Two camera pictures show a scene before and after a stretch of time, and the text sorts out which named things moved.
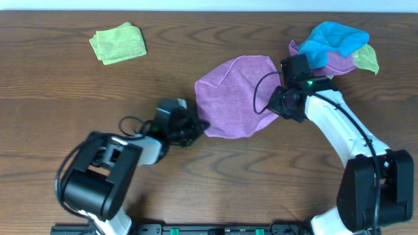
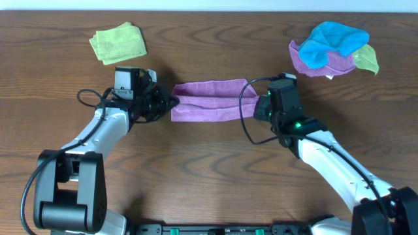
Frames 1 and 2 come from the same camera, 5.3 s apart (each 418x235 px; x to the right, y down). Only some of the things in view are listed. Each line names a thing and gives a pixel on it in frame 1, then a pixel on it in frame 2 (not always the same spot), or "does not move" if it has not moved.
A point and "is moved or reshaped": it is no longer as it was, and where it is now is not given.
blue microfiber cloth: (331, 37) does not move
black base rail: (220, 229) does not move
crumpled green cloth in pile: (365, 58) does not move
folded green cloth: (119, 44) does not move
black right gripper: (277, 93) to (258, 112)
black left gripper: (196, 128) to (165, 102)
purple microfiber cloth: (234, 98) is moved or reshaped
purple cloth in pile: (337, 62) does not move
